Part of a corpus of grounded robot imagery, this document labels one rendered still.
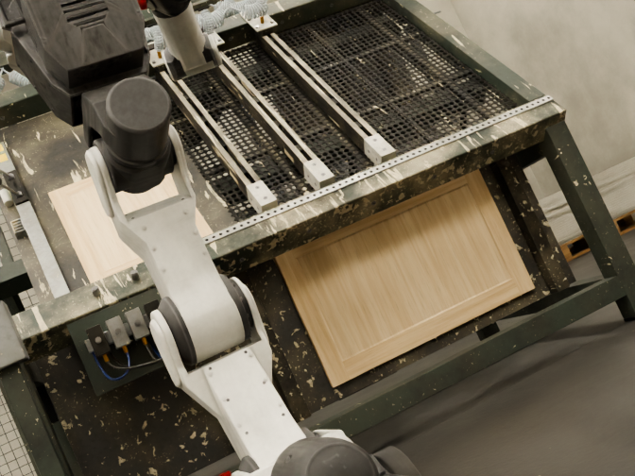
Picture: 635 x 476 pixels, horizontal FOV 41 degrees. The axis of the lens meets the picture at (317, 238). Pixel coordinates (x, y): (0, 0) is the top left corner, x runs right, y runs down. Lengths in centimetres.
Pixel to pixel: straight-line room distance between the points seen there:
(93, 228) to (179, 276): 143
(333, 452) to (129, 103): 69
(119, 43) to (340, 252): 166
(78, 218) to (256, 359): 157
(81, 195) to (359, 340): 114
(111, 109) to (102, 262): 145
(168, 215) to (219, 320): 23
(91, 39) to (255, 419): 77
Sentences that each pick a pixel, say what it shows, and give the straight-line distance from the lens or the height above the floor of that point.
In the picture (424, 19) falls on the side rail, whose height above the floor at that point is 148.
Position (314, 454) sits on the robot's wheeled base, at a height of 35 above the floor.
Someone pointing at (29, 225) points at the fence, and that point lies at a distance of 312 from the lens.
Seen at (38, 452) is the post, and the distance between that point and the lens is 257.
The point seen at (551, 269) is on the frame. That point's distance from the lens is 339.
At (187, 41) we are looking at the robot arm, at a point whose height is 122.
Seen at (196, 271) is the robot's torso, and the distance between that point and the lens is 165.
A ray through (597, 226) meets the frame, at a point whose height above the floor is 37.
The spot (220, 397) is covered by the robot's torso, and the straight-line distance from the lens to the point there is 161.
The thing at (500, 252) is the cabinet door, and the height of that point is 43.
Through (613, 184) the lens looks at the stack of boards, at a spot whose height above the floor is 41.
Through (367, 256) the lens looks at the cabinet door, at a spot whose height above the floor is 63.
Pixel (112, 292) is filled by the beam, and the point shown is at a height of 85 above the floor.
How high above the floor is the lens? 55
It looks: 4 degrees up
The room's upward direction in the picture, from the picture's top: 25 degrees counter-clockwise
